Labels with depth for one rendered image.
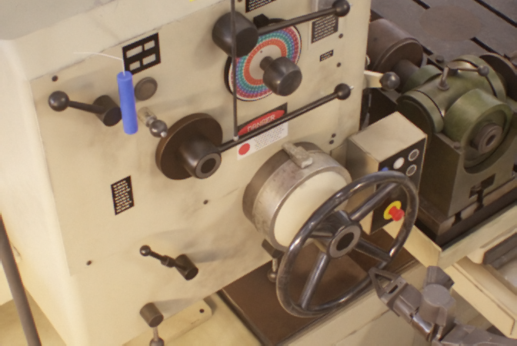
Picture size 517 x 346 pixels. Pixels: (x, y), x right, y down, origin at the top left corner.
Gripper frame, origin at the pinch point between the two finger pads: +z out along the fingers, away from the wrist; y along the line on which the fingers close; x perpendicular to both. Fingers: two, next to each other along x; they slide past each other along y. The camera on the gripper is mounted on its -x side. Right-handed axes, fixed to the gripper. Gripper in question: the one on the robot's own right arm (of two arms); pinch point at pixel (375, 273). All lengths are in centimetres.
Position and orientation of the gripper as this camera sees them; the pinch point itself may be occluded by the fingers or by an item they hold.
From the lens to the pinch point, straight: 222.5
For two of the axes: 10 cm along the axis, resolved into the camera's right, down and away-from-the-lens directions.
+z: -5.9, -5.6, 5.8
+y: -4.0, -4.3, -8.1
